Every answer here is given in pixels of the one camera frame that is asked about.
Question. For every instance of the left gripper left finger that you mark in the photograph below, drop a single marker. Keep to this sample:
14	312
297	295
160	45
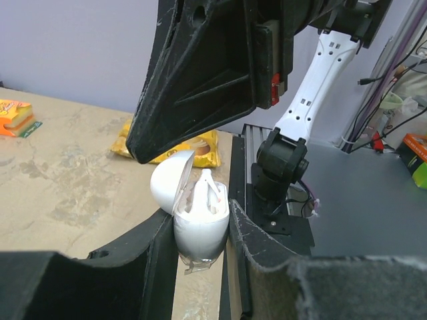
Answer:
132	277

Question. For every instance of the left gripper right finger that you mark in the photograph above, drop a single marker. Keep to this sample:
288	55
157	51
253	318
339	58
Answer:
366	287

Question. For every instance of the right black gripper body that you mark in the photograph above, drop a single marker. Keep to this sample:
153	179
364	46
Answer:
279	21

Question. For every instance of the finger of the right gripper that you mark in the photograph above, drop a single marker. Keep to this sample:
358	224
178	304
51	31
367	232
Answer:
200	74

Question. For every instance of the white earbud charging case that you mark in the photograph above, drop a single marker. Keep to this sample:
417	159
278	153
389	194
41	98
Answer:
200	239

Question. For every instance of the white earbud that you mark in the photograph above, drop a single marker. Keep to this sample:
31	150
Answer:
207	196

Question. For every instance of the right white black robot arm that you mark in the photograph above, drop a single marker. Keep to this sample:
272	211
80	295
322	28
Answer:
334	51

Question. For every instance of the yellow Lays chips bag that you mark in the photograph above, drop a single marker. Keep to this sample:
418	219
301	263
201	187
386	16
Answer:
205	147

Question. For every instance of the orange sponge package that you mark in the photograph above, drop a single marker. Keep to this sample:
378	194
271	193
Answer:
17	119

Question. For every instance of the green orange box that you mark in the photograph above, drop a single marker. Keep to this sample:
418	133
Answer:
412	152

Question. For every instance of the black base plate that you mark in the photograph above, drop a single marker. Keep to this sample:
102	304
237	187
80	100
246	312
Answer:
267	229

